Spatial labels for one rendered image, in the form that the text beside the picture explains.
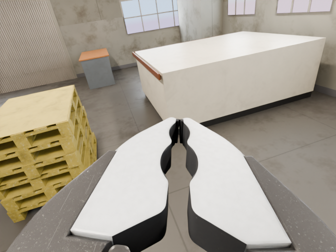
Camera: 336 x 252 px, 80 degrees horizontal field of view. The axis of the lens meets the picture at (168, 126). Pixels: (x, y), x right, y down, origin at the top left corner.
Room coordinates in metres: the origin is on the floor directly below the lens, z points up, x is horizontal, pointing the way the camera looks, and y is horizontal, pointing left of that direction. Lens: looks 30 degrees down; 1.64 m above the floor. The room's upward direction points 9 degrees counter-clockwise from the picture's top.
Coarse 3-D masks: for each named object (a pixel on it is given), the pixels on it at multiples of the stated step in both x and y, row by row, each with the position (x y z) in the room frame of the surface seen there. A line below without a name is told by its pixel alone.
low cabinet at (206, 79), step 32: (256, 32) 4.57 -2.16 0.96; (160, 64) 2.98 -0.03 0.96; (192, 64) 2.71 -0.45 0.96; (224, 64) 2.72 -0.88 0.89; (256, 64) 2.84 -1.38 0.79; (288, 64) 2.98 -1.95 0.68; (160, 96) 2.78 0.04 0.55; (192, 96) 2.60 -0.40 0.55; (224, 96) 2.72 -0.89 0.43; (256, 96) 2.85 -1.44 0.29; (288, 96) 3.01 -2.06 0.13
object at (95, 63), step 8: (104, 48) 6.98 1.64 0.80; (80, 56) 6.04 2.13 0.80; (88, 56) 5.82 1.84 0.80; (96, 56) 5.62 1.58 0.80; (104, 56) 5.62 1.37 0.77; (88, 64) 5.53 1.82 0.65; (96, 64) 5.58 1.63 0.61; (104, 64) 5.63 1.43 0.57; (88, 72) 5.52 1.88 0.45; (96, 72) 5.56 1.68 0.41; (104, 72) 5.61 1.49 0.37; (88, 80) 5.50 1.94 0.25; (96, 80) 5.55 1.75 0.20; (104, 80) 5.60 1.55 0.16; (112, 80) 5.65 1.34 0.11
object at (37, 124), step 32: (32, 96) 2.51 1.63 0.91; (64, 96) 2.32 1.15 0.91; (0, 128) 1.67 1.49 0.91; (32, 128) 1.57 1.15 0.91; (64, 128) 1.62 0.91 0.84; (0, 160) 1.46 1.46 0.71; (32, 160) 1.51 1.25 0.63; (64, 160) 1.68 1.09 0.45; (0, 192) 1.43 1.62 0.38; (32, 192) 1.46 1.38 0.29
